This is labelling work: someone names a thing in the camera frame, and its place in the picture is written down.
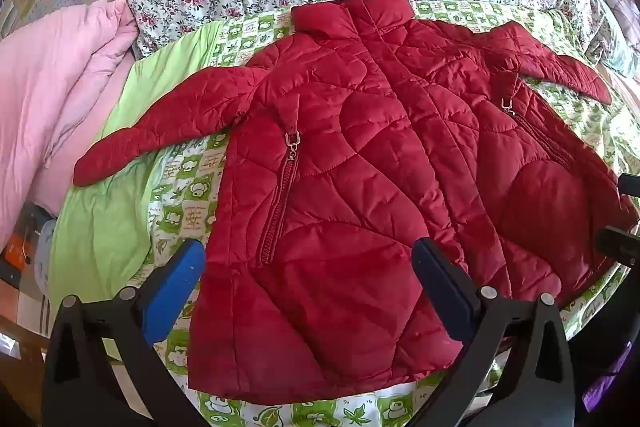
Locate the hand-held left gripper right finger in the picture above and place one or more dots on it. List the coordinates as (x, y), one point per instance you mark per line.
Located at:
(450, 292)

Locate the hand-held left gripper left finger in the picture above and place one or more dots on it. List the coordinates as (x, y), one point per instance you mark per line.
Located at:
(176, 287)

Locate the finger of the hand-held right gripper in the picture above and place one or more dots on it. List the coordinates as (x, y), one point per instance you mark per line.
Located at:
(622, 247)
(631, 186)

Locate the red quilted jacket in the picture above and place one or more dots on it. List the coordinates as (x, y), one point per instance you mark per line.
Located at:
(350, 157)

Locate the green printed bedsheet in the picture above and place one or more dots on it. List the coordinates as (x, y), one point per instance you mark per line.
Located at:
(190, 192)

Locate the pastel printed pillow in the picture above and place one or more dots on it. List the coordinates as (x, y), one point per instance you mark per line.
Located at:
(620, 17)

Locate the pink blanket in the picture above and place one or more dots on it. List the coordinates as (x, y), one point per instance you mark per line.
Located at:
(50, 82)

